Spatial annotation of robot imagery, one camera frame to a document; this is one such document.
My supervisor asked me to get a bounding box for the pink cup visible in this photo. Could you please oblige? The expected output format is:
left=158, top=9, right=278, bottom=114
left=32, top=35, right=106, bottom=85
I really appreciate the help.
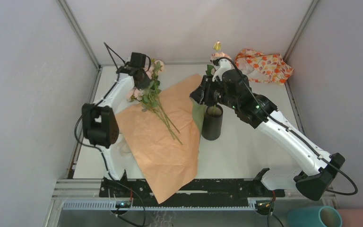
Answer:
left=337, top=209, right=363, bottom=227

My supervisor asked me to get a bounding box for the teal cup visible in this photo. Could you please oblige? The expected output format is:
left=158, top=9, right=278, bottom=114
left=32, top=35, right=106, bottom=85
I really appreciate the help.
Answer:
left=287, top=206, right=343, bottom=227

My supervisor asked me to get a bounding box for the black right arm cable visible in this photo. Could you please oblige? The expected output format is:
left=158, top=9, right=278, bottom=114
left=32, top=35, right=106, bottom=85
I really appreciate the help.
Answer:
left=216, top=56, right=359, bottom=196

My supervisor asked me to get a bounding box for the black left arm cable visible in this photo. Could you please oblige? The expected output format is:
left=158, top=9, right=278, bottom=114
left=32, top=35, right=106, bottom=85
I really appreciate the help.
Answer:
left=74, top=42, right=147, bottom=227

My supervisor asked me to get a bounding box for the peach rose stem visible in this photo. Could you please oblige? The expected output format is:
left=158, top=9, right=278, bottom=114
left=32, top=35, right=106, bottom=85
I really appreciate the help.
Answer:
left=205, top=41, right=232, bottom=116

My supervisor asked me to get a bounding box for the orange floral cloth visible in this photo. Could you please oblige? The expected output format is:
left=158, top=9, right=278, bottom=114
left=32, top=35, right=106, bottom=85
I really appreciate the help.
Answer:
left=234, top=49, right=294, bottom=85

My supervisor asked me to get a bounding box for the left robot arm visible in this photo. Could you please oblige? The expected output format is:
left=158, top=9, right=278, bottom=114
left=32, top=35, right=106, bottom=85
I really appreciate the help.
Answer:
left=77, top=52, right=151, bottom=197

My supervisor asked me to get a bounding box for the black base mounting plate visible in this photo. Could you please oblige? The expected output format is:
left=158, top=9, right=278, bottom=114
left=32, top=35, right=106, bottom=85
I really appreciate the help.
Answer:
left=99, top=178, right=285, bottom=209

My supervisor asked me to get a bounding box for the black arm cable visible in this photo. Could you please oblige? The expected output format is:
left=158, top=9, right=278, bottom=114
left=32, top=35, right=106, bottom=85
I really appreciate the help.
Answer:
left=216, top=56, right=359, bottom=196
left=74, top=42, right=147, bottom=227

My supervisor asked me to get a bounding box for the cream printed ribbon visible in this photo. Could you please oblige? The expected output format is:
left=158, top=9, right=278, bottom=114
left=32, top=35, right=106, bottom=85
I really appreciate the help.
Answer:
left=117, top=133, right=131, bottom=156

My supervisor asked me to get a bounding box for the pink flower bouquet green wrap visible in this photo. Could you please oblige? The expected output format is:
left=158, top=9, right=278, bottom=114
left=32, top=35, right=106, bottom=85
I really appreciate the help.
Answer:
left=127, top=59, right=182, bottom=144

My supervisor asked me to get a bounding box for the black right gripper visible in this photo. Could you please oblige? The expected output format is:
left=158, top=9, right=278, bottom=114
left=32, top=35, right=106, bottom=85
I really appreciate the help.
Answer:
left=190, top=75, right=239, bottom=111

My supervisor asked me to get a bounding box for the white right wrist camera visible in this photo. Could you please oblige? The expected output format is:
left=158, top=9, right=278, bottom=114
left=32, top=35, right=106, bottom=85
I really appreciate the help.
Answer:
left=212, top=57, right=234, bottom=82

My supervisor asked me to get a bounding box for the orange wrapping paper sheet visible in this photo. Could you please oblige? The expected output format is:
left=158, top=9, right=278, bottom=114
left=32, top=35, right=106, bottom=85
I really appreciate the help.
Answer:
left=116, top=74, right=202, bottom=204

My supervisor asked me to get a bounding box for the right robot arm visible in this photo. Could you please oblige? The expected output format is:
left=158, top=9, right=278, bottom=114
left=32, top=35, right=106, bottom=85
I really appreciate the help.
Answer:
left=190, top=70, right=345, bottom=201

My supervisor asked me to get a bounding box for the black conical vase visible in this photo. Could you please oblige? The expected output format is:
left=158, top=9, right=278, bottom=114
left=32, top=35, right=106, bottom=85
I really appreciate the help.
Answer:
left=201, top=105, right=223, bottom=141

